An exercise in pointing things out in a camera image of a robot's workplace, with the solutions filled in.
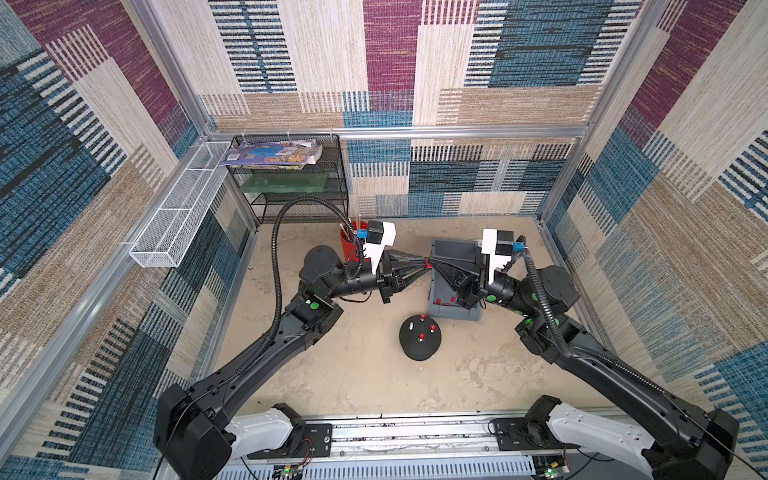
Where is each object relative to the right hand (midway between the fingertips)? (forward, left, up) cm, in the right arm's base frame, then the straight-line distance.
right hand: (432, 261), depth 56 cm
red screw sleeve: (+11, -2, -43) cm, 44 cm away
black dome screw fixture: (+1, +3, -32) cm, 33 cm away
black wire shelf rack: (+40, +47, -15) cm, 64 cm away
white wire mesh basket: (+12, +60, -7) cm, 62 cm away
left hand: (0, +1, -1) cm, 1 cm away
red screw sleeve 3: (-1, 0, -31) cm, 31 cm away
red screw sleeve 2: (+1, -3, -29) cm, 30 cm away
